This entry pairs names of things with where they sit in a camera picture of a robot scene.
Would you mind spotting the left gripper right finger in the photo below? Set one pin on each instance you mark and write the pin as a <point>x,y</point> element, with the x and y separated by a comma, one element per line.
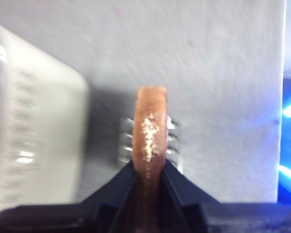
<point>232,218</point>

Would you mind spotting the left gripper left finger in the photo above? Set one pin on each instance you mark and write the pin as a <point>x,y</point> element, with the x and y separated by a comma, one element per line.
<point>63,218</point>

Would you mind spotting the brown bread slice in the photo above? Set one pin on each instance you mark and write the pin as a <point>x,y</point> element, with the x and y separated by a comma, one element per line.
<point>149,109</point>

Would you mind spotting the stainless steel toaster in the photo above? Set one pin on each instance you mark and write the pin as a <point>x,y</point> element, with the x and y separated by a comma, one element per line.
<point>38,121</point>

